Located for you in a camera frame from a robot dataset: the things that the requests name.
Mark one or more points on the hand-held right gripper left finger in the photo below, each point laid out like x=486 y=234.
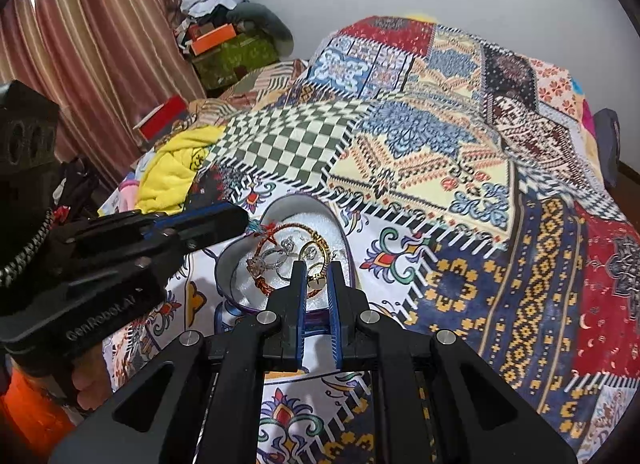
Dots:
x=300 y=304

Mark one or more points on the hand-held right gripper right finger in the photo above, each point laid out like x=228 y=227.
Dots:
x=334 y=304

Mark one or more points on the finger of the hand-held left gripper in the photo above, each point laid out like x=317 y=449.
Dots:
x=165 y=220
x=215 y=226

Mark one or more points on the heart-shaped tin box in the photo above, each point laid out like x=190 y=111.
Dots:
x=240 y=289

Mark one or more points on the person's left hand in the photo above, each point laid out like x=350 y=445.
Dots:
x=90 y=384

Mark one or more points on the yellow towel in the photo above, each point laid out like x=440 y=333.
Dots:
x=170 y=169

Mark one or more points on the dark cloth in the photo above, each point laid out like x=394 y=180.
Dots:
x=80 y=184

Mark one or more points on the red book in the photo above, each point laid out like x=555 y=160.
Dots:
x=162 y=117

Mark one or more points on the striped bed cover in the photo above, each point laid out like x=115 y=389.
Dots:
x=250 y=87

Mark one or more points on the patchwork printed blanket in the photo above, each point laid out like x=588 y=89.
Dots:
x=425 y=144

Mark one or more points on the orange box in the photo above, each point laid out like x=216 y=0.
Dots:
x=212 y=39

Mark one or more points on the striped brown curtain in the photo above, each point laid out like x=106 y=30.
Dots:
x=90 y=44

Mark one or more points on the grey garment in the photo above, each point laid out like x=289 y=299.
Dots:
x=267 y=19

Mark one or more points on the grey bag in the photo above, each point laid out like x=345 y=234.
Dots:
x=607 y=144

